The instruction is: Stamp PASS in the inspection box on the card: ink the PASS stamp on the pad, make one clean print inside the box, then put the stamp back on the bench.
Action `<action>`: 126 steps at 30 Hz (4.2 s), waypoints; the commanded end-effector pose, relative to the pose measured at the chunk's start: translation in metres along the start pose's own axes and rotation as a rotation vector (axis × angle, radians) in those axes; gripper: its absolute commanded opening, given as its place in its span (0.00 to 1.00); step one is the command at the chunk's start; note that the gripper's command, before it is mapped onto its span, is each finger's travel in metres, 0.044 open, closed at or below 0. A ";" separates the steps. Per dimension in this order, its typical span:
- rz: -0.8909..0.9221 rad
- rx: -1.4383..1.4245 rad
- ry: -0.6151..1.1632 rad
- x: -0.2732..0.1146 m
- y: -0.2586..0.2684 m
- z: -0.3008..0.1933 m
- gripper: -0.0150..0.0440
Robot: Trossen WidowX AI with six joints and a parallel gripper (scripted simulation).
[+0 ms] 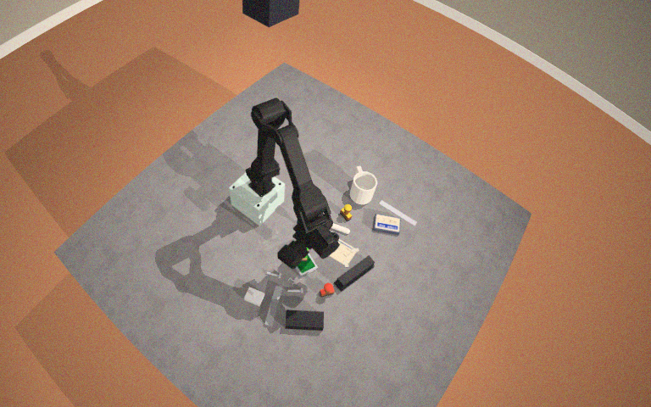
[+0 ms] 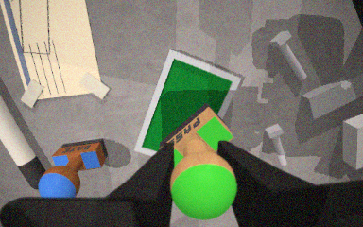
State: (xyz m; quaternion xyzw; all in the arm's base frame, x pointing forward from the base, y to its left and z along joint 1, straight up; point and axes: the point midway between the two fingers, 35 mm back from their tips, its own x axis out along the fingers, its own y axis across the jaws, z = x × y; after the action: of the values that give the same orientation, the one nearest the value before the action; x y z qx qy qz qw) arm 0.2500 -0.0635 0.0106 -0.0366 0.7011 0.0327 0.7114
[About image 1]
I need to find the red-handled rubber stamp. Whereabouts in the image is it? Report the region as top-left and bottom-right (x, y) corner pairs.
(320, 283), (335, 297)

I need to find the cream rounded cylinder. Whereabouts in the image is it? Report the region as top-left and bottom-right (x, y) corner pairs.
(332, 223), (350, 234)

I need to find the cream cup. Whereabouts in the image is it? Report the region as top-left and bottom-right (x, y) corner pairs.
(350, 166), (376, 204)

